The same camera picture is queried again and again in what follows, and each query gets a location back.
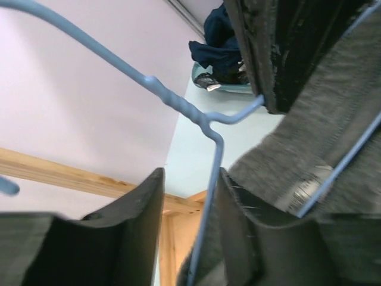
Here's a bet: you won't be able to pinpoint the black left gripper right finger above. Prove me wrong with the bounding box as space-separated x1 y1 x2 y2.
218 169 380 285

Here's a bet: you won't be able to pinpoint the wooden clothes rack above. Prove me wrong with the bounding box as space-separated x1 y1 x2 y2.
1 148 206 285

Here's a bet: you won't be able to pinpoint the colourful cartoon print garment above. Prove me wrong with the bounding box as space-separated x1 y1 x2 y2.
192 60 250 92

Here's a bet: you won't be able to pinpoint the light blue wire hanger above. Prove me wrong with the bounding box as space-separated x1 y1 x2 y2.
0 0 381 286

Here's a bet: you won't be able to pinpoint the grey drawstring shorts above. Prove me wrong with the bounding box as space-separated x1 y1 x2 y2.
176 1 380 285

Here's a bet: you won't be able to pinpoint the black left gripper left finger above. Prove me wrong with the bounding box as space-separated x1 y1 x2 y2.
1 167 165 285

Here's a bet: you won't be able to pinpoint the teal plastic laundry basket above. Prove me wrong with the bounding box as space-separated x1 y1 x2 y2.
191 62 253 95

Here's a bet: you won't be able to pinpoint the navy blue garment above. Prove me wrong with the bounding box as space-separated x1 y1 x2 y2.
188 4 247 85

